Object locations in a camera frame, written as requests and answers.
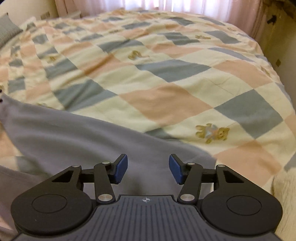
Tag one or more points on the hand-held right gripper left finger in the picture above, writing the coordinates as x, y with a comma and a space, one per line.
121, 169

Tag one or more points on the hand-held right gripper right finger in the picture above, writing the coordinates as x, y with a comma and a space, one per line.
175, 168

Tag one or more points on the grey cotton garment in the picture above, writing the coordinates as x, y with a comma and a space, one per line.
69, 134

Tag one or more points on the pastel checkered bear quilt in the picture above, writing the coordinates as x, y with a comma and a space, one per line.
161, 76

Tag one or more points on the cream fleece blanket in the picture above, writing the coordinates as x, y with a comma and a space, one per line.
286, 197

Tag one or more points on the pink curtain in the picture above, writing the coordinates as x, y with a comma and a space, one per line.
185, 9

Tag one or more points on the grey woven cushion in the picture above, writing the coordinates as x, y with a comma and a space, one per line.
8, 30

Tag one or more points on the beige wall socket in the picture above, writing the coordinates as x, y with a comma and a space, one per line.
45, 15

